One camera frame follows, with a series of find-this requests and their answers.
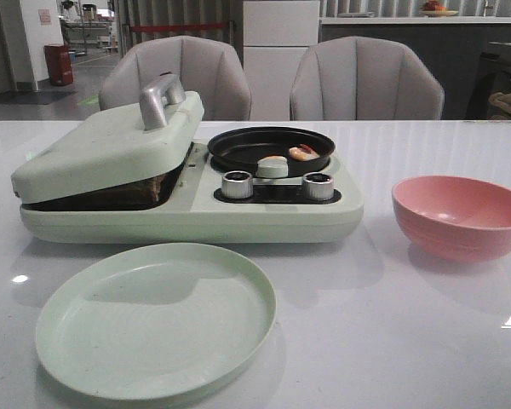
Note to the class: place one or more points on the pink shrimp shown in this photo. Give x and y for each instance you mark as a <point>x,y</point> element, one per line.
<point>303,153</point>

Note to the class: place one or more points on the bread slice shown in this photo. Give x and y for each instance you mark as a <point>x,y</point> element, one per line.
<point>154,186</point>

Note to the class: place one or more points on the breakfast maker hinged lid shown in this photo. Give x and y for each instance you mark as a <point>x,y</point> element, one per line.
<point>109,149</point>

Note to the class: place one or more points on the pink bowl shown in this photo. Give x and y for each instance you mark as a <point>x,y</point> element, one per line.
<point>453,217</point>

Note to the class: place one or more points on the mint green breakfast maker base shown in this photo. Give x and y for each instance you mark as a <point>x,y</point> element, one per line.
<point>193,214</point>

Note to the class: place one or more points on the left silver control knob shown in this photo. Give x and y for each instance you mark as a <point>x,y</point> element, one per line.
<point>237,184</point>

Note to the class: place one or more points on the silver control knob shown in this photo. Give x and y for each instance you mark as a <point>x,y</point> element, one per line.
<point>237,184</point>
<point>317,186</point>

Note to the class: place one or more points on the right silver control knob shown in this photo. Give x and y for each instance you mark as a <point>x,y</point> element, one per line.
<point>317,186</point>

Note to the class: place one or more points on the round black frying pan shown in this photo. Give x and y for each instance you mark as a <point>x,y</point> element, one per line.
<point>241,149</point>

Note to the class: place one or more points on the left grey upholstered chair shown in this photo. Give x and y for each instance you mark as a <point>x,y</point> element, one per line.
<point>206,66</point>

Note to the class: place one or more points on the grey upholstered chair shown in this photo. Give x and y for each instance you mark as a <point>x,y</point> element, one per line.
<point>364,78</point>
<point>206,66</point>

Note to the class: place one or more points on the right grey upholstered chair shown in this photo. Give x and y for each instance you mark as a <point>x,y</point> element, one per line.
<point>364,78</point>

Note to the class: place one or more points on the mint green round plate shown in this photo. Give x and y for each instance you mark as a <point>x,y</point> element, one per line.
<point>157,323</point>

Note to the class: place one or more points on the white cabinet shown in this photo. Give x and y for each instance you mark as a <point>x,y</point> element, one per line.
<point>276,35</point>

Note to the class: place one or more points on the red barrier belt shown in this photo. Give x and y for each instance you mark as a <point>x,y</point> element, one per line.
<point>181,28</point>

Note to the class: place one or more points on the red trash bin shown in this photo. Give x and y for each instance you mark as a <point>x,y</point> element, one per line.
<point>58,64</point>

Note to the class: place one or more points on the grey kitchen counter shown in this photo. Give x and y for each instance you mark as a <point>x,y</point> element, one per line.
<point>449,47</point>

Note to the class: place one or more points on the fruit plate on counter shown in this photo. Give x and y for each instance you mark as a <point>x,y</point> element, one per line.
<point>434,9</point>

